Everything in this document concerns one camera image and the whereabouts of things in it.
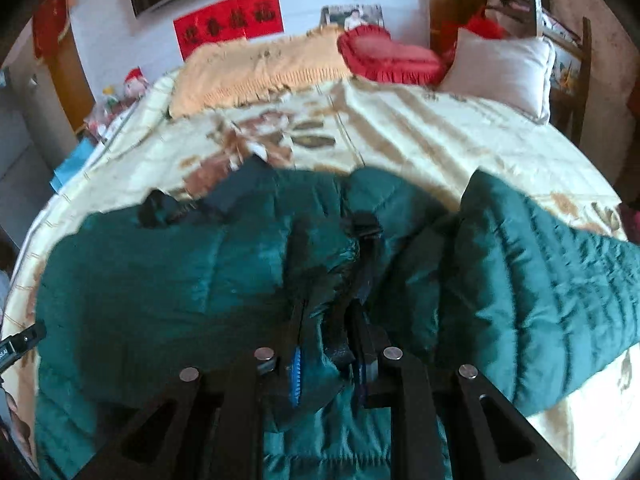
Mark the dark green puffer jacket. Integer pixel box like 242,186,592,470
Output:
35,164,639,479

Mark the blue bag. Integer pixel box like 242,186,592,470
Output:
50,138,96,193

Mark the grey refrigerator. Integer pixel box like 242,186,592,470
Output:
1,65,75,248

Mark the plush doll with red hat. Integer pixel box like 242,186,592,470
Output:
124,67,149,100

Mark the orange fringed pillow cover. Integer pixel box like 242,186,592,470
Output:
169,25,352,118

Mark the red heart-shaped cushion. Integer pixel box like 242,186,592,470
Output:
337,25,447,86

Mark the white satin pillow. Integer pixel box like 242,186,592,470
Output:
439,28,555,125

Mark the red banner with characters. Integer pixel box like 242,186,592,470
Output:
174,0,284,60

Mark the framed photo on wall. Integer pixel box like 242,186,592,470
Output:
320,4,384,30

